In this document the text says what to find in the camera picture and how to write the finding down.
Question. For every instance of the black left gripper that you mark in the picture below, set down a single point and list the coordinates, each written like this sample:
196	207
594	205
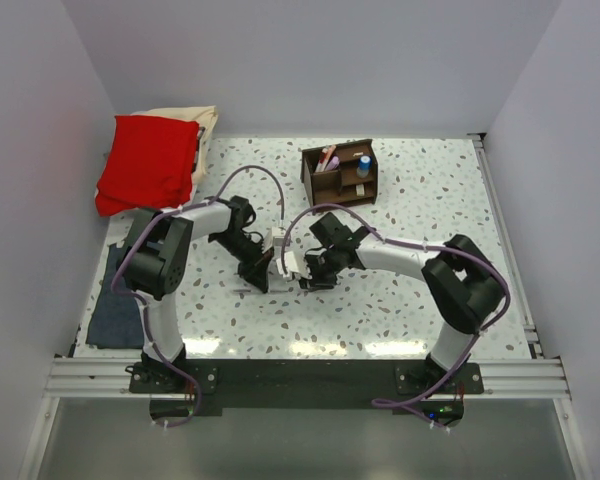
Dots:
255	270

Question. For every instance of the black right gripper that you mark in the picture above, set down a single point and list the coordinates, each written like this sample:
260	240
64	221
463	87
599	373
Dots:
313	282

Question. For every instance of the brown wooden desk organizer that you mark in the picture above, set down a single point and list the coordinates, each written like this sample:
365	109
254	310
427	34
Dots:
339	185

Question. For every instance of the red white marker pen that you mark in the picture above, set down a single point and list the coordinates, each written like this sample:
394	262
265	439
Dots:
318	166

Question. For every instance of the blue grey stamp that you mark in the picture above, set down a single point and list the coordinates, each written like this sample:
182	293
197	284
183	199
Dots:
364	166

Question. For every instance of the grey purple pen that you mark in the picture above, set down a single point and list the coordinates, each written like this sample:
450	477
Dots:
256	291

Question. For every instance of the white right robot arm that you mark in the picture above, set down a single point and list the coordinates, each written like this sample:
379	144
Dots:
466	288

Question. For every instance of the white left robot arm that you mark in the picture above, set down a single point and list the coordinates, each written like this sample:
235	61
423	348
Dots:
155	256

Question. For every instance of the dark blue denim cloth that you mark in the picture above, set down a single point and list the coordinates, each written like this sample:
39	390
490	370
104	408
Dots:
115	322

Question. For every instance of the red folded cloth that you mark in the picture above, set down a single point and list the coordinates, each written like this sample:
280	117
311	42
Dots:
150	164

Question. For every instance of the beige folded cloth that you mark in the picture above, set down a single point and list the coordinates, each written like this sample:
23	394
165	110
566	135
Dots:
206	117

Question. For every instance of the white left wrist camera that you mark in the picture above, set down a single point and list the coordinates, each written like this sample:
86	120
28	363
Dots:
275	240

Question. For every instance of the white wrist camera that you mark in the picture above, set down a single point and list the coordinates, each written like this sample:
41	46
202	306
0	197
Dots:
275	240
292	266

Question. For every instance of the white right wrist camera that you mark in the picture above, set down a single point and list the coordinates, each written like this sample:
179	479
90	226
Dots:
292	266

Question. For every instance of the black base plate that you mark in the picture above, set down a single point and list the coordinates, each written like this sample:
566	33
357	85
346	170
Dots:
208	387

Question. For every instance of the aluminium rail frame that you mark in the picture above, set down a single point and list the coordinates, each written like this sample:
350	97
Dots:
531	397

